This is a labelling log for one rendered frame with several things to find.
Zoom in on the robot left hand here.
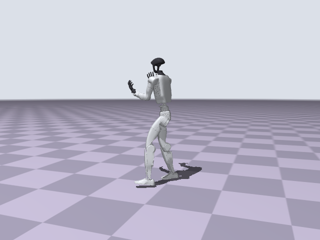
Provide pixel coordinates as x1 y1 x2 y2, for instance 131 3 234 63
128 80 136 94

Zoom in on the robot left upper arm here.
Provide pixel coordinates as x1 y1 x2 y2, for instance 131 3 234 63
145 76 159 101

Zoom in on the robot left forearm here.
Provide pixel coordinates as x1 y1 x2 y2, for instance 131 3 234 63
132 90 147 100

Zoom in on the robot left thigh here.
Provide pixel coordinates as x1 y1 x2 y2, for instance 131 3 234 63
145 115 169 152

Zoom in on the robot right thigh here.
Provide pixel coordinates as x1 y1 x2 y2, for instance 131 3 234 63
157 124 171 152

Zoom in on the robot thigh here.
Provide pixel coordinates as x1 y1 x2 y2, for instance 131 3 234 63
157 124 171 152
145 115 169 152

